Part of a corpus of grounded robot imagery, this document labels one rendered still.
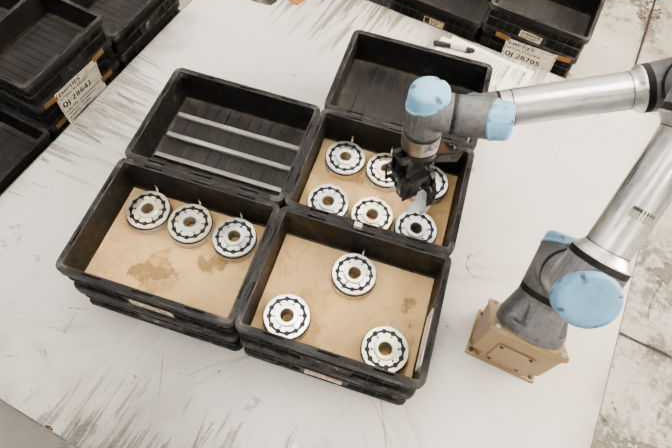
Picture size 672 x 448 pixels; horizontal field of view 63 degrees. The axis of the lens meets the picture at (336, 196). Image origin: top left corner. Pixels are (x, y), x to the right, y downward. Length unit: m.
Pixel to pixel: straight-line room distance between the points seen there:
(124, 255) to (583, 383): 1.13
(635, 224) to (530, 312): 0.30
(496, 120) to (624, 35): 2.47
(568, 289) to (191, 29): 1.42
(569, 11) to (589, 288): 1.71
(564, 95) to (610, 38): 2.24
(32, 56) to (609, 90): 1.90
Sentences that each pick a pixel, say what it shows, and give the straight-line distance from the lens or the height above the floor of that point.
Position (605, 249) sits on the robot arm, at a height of 1.16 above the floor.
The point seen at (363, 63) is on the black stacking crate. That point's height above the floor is 0.83.
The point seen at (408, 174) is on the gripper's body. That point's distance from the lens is 1.13.
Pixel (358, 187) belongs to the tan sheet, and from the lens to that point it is 1.40.
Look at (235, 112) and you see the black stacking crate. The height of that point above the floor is 0.83.
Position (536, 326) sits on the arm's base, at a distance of 1.24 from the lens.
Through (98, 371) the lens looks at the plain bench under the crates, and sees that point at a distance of 1.44.
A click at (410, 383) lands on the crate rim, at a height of 0.93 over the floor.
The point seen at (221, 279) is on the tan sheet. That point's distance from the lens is 1.30.
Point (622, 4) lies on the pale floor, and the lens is 3.64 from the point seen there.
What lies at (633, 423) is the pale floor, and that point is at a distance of 2.37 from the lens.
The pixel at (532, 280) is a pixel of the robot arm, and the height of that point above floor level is 0.96.
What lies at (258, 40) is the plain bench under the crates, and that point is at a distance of 1.90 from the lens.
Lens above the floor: 2.03
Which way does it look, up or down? 60 degrees down
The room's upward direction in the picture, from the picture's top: 7 degrees clockwise
